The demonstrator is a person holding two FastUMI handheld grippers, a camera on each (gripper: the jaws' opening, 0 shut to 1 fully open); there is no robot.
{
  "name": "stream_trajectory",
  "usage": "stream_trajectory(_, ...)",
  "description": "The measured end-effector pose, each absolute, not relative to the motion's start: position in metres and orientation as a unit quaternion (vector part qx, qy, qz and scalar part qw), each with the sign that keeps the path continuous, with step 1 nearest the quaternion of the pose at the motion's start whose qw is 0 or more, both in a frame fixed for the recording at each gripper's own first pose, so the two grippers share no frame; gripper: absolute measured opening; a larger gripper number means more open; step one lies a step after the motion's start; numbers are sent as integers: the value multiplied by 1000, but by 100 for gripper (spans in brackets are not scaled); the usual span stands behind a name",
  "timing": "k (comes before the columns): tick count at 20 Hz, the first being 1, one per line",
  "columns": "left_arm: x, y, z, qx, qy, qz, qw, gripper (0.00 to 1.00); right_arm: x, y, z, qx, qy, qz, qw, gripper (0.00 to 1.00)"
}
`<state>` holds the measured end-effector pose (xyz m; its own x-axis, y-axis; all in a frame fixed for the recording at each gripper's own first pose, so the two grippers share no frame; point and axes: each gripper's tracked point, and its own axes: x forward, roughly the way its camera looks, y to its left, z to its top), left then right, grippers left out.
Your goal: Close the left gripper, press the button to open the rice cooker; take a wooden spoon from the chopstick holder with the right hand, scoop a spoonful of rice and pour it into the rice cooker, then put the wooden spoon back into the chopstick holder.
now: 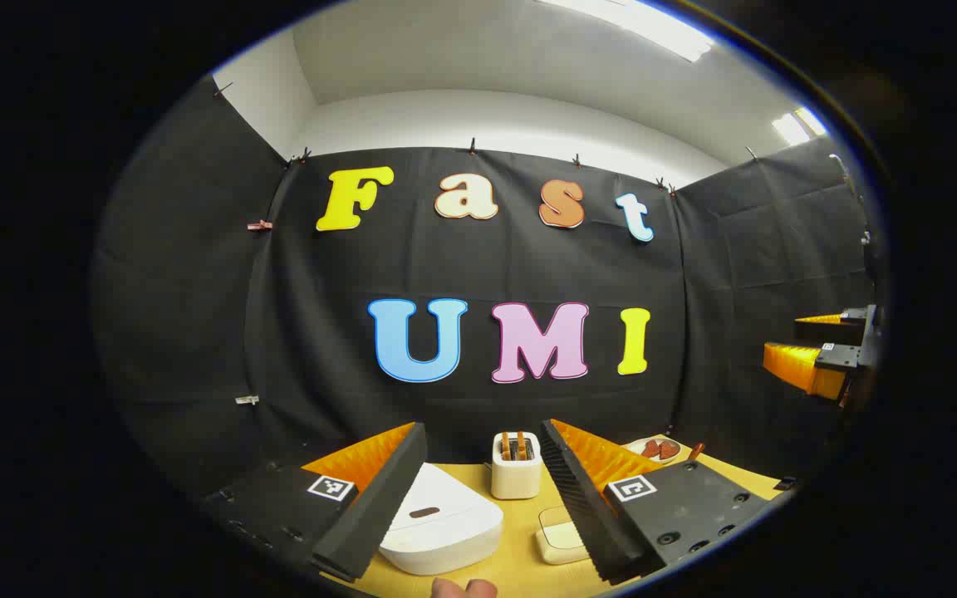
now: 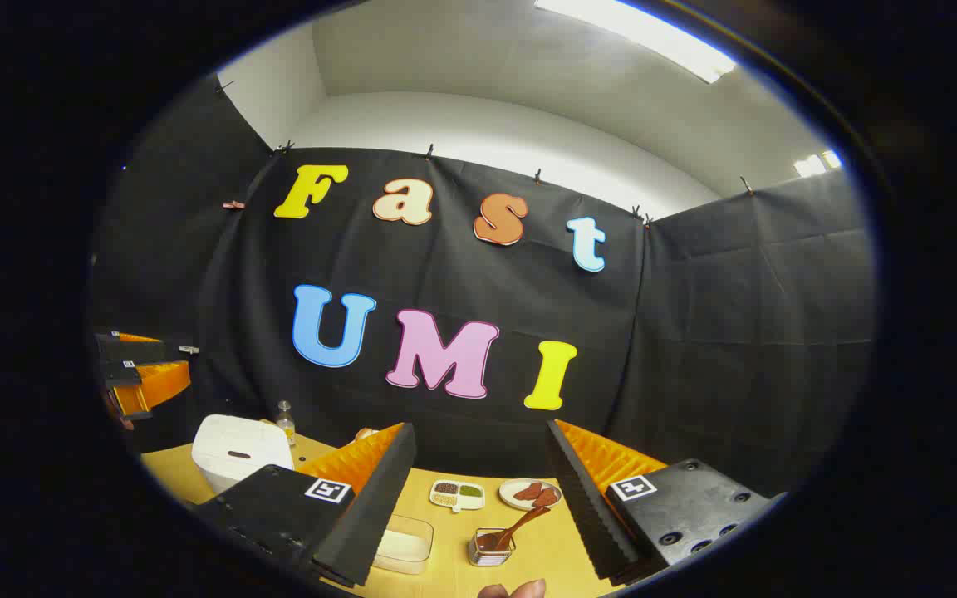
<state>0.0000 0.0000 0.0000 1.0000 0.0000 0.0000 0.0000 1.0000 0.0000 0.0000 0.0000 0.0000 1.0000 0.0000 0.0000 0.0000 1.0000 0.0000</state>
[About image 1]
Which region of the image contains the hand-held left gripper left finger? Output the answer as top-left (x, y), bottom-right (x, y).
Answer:
top-left (200, 422), bottom-right (428, 582)

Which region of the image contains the black backdrop cloth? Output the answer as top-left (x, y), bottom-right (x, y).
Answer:
top-left (92, 75), bottom-right (882, 499)

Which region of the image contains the clear container of rice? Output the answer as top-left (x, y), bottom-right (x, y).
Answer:
top-left (535, 507), bottom-right (591, 566)

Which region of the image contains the white toaster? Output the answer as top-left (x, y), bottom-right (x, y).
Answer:
top-left (492, 432), bottom-right (542, 500)

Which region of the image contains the white rice cooker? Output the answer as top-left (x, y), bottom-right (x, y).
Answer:
top-left (379, 463), bottom-right (504, 576)

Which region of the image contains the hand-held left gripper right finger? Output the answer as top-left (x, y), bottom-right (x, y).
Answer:
top-left (539, 419), bottom-right (770, 585)

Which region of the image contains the white round plate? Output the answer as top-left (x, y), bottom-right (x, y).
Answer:
top-left (624, 438), bottom-right (683, 464)

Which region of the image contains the ceiling light panel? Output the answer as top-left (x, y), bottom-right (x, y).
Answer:
top-left (772, 106), bottom-right (828, 146)

